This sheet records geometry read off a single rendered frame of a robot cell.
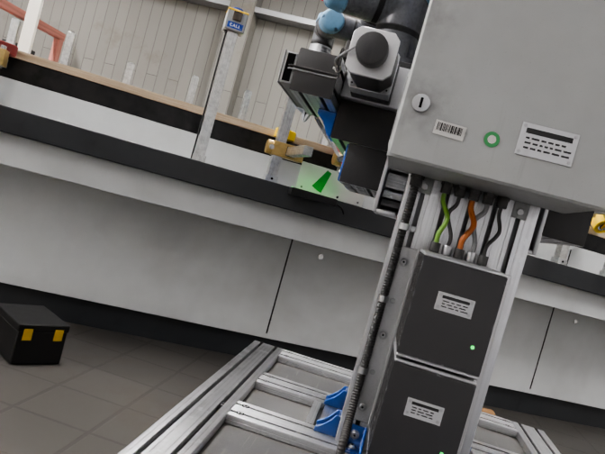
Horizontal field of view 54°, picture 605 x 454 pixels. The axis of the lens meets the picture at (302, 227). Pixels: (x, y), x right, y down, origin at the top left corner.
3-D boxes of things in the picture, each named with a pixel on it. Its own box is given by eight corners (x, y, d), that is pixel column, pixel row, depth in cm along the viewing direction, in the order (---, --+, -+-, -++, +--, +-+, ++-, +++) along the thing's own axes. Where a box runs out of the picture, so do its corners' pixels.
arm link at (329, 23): (358, 13, 187) (351, 22, 197) (324, 3, 185) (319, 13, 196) (352, 38, 187) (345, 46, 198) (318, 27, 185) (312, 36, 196)
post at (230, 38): (204, 162, 202) (239, 33, 201) (190, 158, 201) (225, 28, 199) (203, 162, 206) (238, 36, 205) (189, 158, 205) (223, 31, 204)
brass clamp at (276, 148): (302, 163, 210) (306, 149, 210) (266, 152, 206) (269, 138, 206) (298, 163, 216) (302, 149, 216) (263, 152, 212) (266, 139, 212)
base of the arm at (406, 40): (417, 68, 143) (428, 28, 143) (356, 54, 145) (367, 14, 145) (414, 84, 158) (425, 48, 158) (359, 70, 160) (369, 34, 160)
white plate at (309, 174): (361, 207, 217) (369, 180, 217) (295, 188, 210) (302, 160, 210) (361, 207, 218) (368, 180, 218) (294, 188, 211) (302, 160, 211)
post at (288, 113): (271, 197, 210) (307, 64, 208) (261, 195, 209) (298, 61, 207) (269, 196, 213) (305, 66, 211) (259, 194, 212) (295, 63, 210)
